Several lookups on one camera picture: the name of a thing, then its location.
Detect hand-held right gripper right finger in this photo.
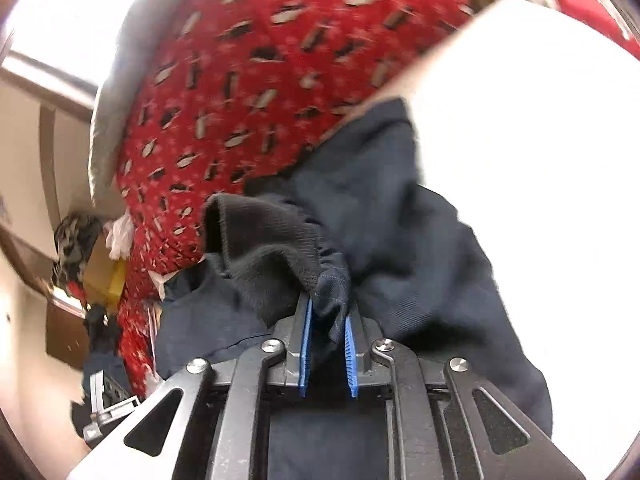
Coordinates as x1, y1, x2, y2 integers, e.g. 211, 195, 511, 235
344, 305, 587, 480

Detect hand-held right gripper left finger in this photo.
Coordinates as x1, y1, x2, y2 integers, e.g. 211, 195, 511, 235
67, 295, 314, 480

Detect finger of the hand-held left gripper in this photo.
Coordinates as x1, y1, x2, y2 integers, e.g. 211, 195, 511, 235
82, 369, 140, 445

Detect navy blue pants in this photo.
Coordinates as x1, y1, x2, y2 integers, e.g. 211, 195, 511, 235
82, 97, 553, 480

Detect cardboard box with clothes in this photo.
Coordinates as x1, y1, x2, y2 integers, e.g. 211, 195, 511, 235
52, 212, 103, 286

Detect yellow cardboard box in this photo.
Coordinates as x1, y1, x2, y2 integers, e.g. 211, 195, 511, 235
82, 245, 128, 308

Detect white plastic bag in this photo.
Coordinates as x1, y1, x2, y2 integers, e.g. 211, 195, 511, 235
102, 215, 136, 261

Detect grey pillow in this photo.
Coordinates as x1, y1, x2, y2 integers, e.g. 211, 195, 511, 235
89, 0, 201, 207

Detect red printed blanket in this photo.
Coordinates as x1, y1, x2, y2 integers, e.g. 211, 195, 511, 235
115, 0, 476, 396

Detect white quilted bed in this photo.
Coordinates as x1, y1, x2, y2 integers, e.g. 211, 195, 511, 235
345, 0, 640, 480

